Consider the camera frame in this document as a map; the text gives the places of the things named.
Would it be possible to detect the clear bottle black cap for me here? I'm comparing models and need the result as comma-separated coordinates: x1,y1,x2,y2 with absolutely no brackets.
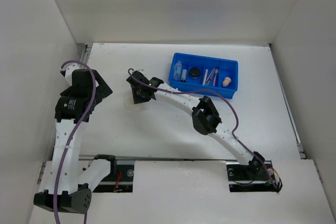
180,69,187,82

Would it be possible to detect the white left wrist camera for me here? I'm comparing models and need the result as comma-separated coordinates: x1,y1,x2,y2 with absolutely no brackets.
60,63,80,86

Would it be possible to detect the round beige powder puff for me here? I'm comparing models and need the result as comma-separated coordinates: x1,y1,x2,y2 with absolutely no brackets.
123,97,143,111

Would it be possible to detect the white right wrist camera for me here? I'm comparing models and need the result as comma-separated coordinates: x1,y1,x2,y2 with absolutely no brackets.
136,69,145,74

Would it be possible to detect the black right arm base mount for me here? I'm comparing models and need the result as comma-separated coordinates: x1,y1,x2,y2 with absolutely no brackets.
226,162,283,193

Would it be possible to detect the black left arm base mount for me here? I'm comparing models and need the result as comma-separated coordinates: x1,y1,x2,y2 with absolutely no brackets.
93,154,135,193

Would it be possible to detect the blue plastic organizer tray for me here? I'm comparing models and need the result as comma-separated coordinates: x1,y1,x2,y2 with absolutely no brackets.
168,52,238,99

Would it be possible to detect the black round compact jar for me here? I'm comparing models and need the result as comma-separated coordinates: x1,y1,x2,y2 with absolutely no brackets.
189,67,201,79

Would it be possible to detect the beige pink pencil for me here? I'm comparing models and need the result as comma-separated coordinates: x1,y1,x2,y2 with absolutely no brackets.
202,69,208,85

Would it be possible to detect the peach makeup sponge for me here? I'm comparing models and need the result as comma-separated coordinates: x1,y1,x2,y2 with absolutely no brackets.
222,77,232,87

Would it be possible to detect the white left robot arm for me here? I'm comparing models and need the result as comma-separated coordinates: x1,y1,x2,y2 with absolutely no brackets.
34,68,118,214

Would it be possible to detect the aluminium rail right edge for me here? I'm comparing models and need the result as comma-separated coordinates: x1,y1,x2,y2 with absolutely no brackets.
268,44,307,159

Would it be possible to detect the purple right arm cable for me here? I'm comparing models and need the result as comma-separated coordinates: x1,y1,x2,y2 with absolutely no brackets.
128,68,279,192

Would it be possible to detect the grey makeup pen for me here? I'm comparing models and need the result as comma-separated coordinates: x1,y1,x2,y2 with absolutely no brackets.
207,68,216,80

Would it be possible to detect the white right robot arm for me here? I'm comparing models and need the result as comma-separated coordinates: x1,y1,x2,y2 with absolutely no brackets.
127,68,265,179

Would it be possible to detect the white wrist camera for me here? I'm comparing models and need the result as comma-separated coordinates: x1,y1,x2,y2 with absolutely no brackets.
136,69,145,74
60,63,80,86

